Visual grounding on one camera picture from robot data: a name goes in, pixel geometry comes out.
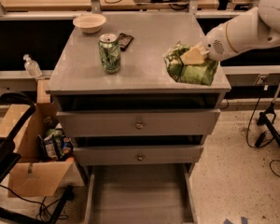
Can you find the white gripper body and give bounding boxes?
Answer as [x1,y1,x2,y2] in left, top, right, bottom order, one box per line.
[203,22,232,61]

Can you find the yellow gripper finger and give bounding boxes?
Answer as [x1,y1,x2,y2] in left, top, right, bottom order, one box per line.
[181,47,206,65]

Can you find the green jalapeno chip bag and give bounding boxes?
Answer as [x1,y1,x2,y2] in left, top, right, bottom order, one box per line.
[162,42,218,86]

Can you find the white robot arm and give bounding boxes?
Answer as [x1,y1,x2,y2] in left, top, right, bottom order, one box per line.
[180,0,280,65]

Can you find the grey top drawer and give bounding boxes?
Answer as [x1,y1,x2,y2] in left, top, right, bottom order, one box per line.
[57,109,220,137]

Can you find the grey drawer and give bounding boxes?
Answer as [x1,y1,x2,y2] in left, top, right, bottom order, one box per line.
[57,109,220,137]
[74,145,203,166]
[84,164,198,224]

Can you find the grey drawer cabinet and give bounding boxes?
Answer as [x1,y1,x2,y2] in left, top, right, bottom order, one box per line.
[46,12,232,173]

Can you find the grey middle drawer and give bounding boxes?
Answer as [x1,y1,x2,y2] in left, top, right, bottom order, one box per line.
[74,145,203,166]

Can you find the grey bottom drawer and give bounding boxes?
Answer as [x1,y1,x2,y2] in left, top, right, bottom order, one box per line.
[84,164,198,224]

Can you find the dark snack packet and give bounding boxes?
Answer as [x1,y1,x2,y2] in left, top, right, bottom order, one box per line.
[119,33,133,51]

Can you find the green soda can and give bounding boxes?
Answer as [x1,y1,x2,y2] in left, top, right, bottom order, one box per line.
[98,34,120,74]

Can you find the black stand base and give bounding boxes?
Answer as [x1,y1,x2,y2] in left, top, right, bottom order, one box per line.
[254,63,280,174]

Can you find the white paper bowl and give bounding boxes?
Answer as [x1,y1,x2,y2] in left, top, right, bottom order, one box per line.
[73,14,106,34]

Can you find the clear sanitizer bottle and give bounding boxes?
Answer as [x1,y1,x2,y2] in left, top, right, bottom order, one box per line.
[23,54,42,77]

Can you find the snack bags in box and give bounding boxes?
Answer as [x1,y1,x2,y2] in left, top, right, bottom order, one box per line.
[37,129,74,161]

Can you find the cardboard box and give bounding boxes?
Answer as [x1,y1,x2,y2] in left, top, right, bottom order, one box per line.
[0,79,76,199]

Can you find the black floor cable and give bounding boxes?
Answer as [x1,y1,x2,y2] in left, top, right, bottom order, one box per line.
[245,75,280,180]

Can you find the black chair frame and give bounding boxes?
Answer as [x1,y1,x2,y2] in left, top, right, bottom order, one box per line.
[0,89,74,224]

